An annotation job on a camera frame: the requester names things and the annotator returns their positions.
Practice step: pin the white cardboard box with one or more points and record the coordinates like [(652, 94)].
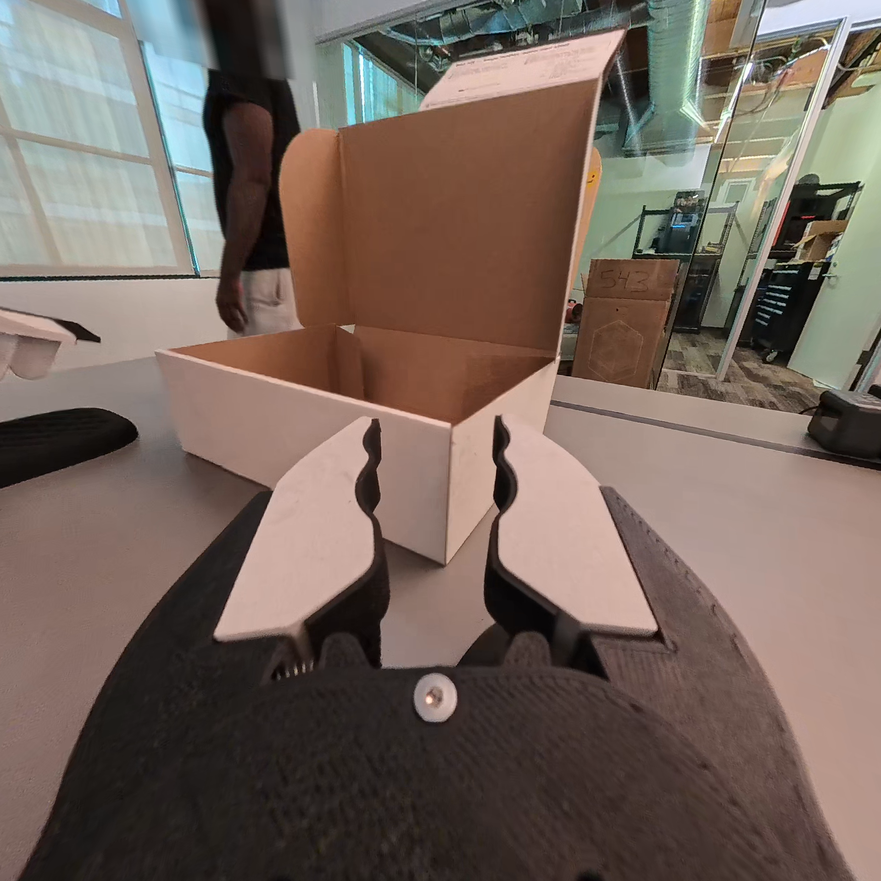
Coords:
[(310, 413)]

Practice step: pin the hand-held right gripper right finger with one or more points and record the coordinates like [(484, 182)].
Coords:
[(571, 544)]

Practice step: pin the black tool cabinet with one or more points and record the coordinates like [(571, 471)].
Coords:
[(791, 296)]

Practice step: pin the glass partition door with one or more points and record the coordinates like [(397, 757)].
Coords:
[(771, 137)]

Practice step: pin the black charger device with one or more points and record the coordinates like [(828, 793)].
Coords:
[(846, 427)]

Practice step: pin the white door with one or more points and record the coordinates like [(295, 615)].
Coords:
[(850, 310)]

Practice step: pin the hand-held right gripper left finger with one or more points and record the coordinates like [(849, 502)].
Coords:
[(303, 537)]

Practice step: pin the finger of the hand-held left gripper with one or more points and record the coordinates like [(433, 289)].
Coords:
[(27, 330)]

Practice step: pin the brown cardboard box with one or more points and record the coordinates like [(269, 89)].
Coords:
[(619, 323)]

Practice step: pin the silver ventilation duct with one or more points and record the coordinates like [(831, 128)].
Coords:
[(664, 76)]

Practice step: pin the large window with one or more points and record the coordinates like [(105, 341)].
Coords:
[(76, 137)]

